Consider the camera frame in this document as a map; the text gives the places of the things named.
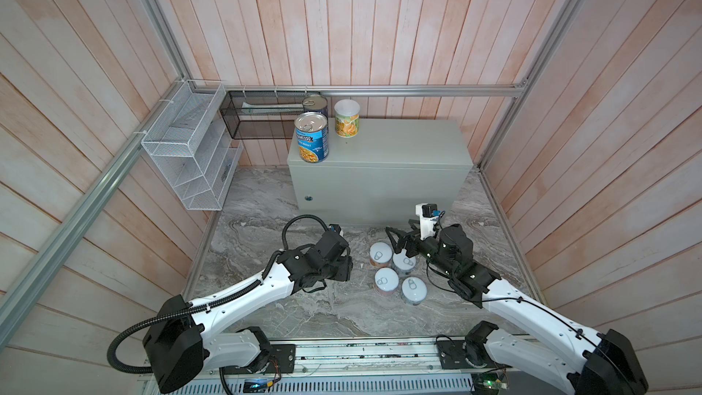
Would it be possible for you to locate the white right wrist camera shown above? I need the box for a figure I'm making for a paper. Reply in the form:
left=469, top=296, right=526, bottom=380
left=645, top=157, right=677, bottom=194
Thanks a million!
left=415, top=203, right=442, bottom=241

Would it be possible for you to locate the white wire mesh shelf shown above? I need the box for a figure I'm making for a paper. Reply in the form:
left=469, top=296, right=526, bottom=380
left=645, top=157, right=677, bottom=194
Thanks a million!
left=142, top=80, right=242, bottom=211

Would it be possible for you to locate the pink-label short can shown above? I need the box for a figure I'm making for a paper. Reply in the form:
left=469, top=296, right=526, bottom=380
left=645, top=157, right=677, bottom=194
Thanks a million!
left=374, top=267, right=400, bottom=296

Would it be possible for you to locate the yellow can white lid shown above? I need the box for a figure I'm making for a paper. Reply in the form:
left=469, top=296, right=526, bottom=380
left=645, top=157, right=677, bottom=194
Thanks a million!
left=334, top=99, right=360, bottom=138

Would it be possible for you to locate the orange-label short can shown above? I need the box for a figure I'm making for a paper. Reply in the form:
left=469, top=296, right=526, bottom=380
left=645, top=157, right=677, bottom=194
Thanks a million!
left=369, top=241, right=393, bottom=268

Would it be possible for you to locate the grey metal cabinet box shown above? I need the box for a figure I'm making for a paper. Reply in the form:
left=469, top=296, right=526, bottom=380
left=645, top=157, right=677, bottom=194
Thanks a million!
left=287, top=119, right=473, bottom=227

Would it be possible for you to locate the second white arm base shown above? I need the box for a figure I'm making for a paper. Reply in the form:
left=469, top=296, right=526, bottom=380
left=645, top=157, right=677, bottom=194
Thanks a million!
left=203, top=327, right=296, bottom=375

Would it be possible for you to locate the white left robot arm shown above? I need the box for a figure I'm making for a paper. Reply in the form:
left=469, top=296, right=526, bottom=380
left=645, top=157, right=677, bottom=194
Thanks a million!
left=106, top=224, right=353, bottom=394

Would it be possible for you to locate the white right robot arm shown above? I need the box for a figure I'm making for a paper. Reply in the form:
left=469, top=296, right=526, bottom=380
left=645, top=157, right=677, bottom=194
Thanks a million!
left=386, top=219, right=649, bottom=394

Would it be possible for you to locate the blue soup can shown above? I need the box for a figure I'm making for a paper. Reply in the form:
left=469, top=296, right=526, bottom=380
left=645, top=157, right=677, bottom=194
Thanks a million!
left=294, top=112, right=329, bottom=163

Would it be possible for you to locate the grey-label short can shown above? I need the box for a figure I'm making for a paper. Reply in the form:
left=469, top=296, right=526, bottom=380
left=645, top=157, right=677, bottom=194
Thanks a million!
left=391, top=252, right=416, bottom=277

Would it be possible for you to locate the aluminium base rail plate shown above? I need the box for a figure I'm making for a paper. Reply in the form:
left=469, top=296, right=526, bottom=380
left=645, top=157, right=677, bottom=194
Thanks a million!
left=141, top=331, right=596, bottom=395

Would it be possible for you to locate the dark blue tomato can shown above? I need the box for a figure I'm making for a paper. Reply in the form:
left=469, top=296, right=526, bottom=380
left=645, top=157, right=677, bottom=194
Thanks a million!
left=302, top=94, right=328, bottom=118

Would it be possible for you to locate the aluminium wall rail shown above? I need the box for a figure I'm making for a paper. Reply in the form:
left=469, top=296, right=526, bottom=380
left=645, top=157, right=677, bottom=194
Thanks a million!
left=193, top=80, right=526, bottom=98

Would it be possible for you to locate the short white-top can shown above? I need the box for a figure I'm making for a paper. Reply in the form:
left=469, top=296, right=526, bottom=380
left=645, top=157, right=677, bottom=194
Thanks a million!
left=401, top=276, right=428, bottom=305

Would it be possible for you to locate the black wire mesh basket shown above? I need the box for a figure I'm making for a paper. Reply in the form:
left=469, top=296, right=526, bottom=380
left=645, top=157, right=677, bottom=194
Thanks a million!
left=219, top=92, right=308, bottom=140

